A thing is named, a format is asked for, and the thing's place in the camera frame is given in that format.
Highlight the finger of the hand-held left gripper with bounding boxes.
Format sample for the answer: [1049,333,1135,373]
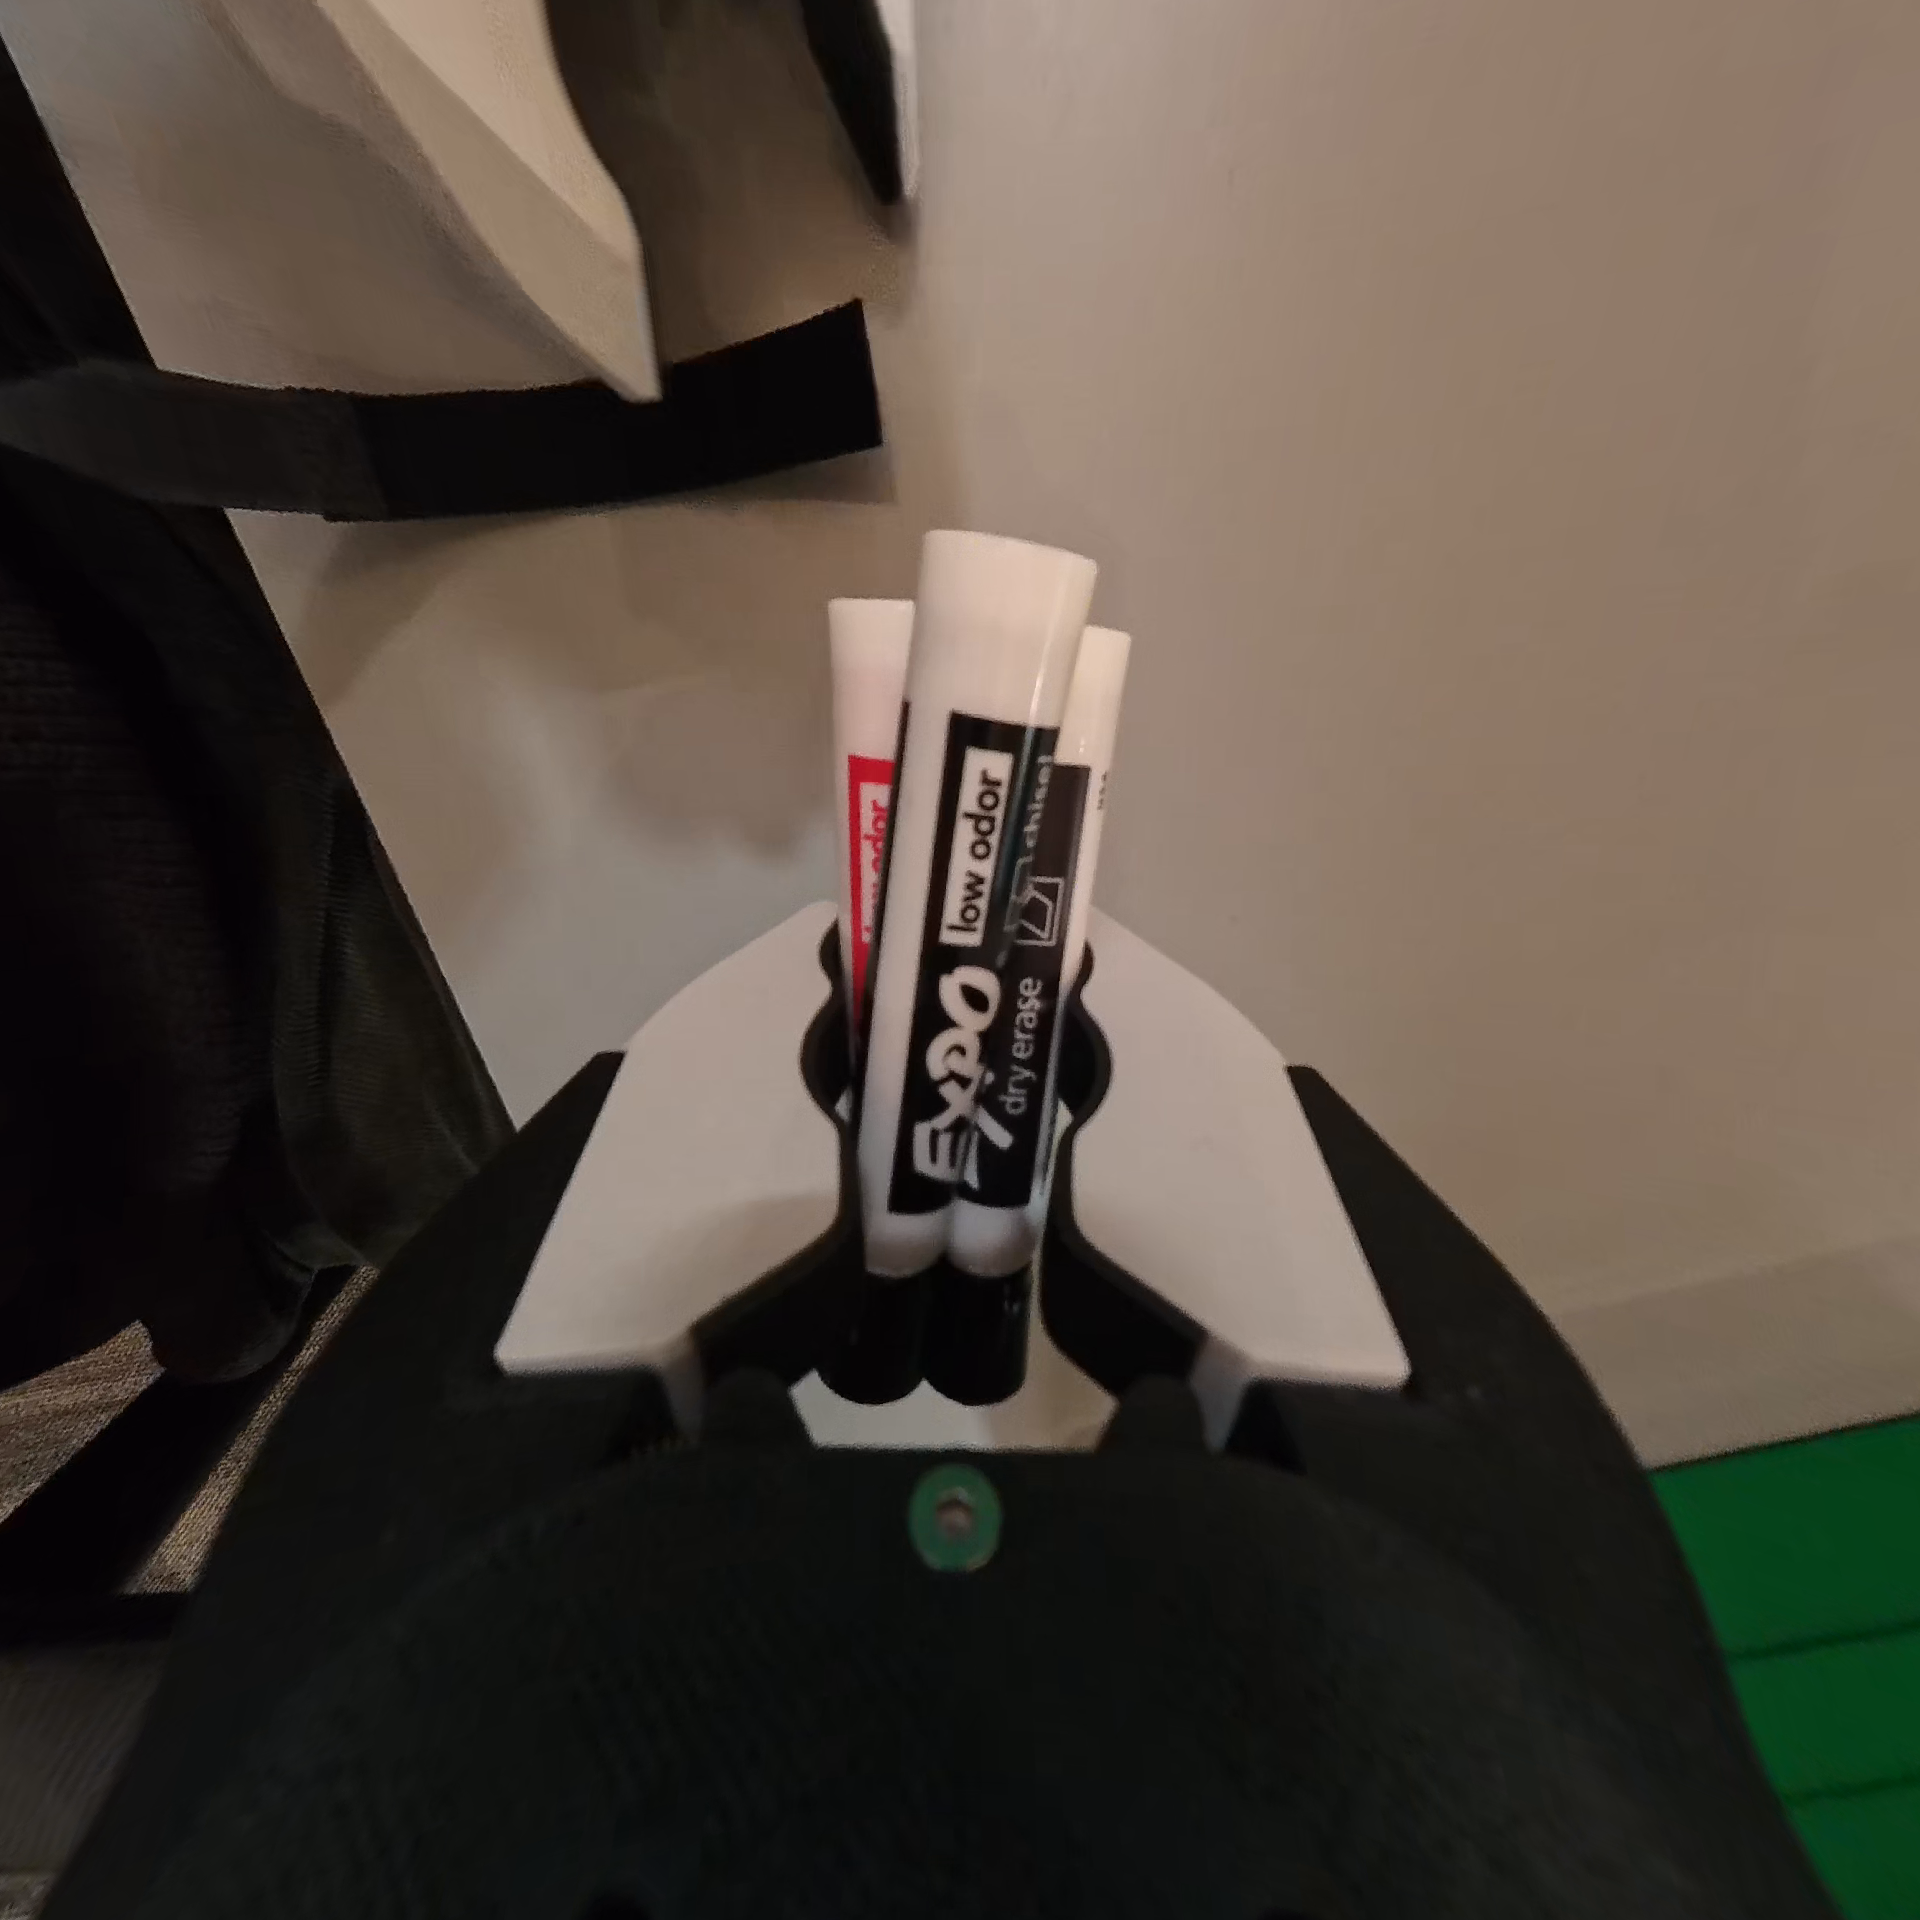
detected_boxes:
[798,0,925,209]
[210,0,667,409]

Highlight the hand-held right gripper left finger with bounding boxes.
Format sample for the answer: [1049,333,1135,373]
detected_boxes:
[493,900,870,1424]

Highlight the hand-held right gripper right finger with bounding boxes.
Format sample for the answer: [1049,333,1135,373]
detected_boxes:
[1046,903,1417,1447]

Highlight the black hook-and-loop strap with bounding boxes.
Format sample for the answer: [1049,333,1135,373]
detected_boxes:
[0,306,889,525]

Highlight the red dry-erase marker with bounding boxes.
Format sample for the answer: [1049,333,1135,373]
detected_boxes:
[825,596,921,1116]

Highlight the black dry-erase marker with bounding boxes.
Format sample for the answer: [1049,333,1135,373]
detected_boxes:
[931,626,1141,1408]
[825,529,1109,1408]

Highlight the green plastic bin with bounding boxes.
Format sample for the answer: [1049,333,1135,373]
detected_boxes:
[1646,1410,1920,1920]

